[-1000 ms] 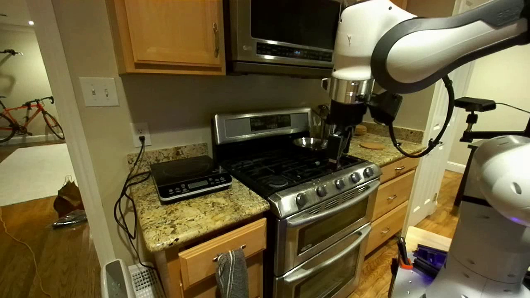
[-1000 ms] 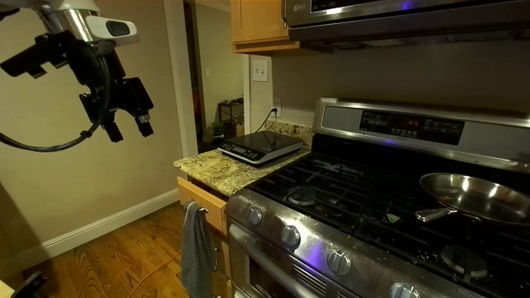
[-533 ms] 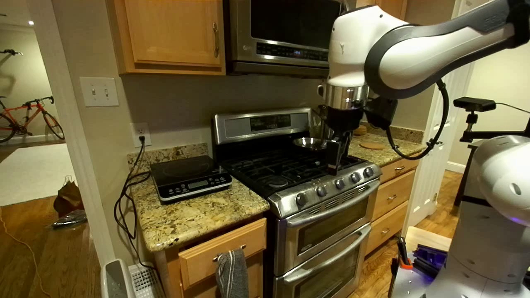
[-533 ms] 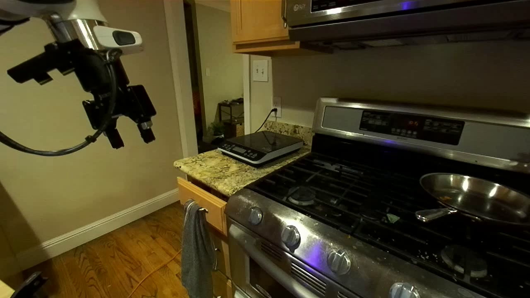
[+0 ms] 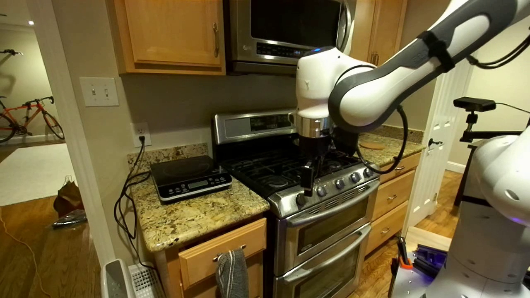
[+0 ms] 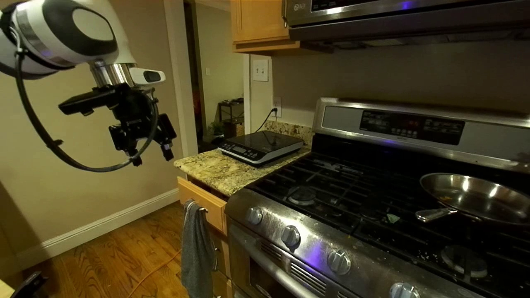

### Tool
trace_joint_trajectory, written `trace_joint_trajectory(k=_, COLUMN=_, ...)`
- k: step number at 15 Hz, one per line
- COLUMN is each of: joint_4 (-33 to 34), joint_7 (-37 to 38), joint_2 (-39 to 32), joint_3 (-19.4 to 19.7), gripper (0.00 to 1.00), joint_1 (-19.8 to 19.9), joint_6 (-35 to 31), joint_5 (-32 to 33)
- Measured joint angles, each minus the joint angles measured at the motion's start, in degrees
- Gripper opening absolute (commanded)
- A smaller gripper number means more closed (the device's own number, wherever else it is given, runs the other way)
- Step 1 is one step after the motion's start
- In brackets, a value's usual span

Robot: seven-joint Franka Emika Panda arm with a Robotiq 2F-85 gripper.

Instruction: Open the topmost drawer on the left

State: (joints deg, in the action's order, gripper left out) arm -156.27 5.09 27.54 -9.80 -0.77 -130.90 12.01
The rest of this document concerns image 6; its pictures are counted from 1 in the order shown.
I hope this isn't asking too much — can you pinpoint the wooden base cabinet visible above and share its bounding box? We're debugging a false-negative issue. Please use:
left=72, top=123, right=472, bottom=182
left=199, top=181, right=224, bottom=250
left=211, top=229, right=236, bottom=298

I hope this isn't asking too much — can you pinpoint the black power cord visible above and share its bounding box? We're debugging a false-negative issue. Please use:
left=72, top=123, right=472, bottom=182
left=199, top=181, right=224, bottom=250
left=254, top=106, right=279, bottom=134

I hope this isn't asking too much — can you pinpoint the grey striped hanging towel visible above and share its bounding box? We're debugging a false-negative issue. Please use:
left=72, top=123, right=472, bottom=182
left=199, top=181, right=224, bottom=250
left=181, top=200, right=219, bottom=298

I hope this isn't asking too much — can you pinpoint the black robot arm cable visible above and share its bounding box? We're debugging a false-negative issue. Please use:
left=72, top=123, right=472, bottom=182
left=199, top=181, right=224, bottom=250
left=14, top=48, right=163, bottom=174

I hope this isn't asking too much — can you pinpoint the black portable induction cooktop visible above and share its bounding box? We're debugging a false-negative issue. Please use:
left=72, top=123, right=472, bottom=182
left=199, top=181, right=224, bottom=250
left=217, top=129, right=307, bottom=167

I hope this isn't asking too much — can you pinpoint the wooden wall cabinet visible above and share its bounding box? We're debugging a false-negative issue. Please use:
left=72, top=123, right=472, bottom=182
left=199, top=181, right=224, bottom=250
left=229, top=0, right=303, bottom=56

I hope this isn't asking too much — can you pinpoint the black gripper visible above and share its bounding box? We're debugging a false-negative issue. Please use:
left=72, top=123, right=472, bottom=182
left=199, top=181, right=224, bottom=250
left=108, top=85, right=179, bottom=167

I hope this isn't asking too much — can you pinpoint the stainless over-range microwave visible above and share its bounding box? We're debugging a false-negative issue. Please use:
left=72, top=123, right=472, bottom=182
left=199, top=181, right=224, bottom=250
left=282, top=0, right=530, bottom=45

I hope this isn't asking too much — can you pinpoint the light wooden drawer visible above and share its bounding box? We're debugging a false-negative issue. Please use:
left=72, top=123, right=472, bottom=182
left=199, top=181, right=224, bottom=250
left=176, top=176, right=231, bottom=237

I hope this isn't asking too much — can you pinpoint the white light switch plate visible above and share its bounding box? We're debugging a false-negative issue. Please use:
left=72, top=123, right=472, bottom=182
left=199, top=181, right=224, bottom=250
left=250, top=55, right=272, bottom=85

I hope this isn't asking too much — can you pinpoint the stainless steel gas range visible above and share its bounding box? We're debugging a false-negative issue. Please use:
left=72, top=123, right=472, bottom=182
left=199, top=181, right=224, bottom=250
left=224, top=96, right=530, bottom=298

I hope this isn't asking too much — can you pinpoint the dark plant stand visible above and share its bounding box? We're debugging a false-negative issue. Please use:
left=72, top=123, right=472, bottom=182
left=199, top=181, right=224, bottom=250
left=217, top=96, right=247, bottom=141

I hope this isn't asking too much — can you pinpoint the round steel stove knob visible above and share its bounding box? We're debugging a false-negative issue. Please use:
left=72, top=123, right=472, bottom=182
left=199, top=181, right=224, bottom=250
left=280, top=225, right=303, bottom=252
left=327, top=248, right=353, bottom=277
left=244, top=205, right=265, bottom=227

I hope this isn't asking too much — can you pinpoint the black tripod piece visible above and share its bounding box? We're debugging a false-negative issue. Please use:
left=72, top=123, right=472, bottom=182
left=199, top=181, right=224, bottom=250
left=9, top=270, right=52, bottom=298

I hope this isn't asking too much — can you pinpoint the steel frying pan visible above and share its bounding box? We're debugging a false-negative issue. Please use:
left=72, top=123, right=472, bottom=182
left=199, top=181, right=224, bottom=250
left=414, top=171, right=530, bottom=227

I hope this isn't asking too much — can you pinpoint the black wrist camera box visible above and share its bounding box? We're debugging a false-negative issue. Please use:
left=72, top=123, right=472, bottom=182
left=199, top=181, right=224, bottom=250
left=57, top=86, right=123, bottom=118

